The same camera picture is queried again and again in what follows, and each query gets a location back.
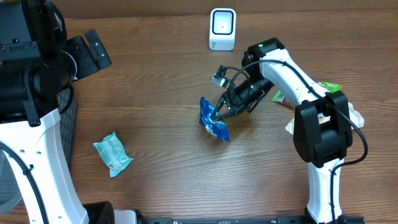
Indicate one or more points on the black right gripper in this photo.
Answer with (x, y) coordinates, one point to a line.
(234, 104)

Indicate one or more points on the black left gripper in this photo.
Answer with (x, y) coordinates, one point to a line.
(90, 64)

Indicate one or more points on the blue Oreo packet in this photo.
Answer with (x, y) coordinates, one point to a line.
(218, 128)

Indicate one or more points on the teal snack packet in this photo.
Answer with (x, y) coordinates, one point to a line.
(112, 152)

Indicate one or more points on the green Haribo gummy bag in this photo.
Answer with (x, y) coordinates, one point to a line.
(280, 99)

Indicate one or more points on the beige pastry snack bag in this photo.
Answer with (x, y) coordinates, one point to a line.
(354, 115)

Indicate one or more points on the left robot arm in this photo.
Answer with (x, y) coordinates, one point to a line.
(38, 61)

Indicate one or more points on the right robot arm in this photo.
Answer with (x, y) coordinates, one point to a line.
(322, 125)

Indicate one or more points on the white barcode scanner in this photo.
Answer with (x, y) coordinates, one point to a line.
(222, 31)

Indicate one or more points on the cardboard back board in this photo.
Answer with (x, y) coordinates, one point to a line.
(89, 9)

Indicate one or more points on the grey plastic mesh basket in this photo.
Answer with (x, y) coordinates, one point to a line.
(10, 194)

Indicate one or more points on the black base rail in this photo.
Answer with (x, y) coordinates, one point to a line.
(278, 220)

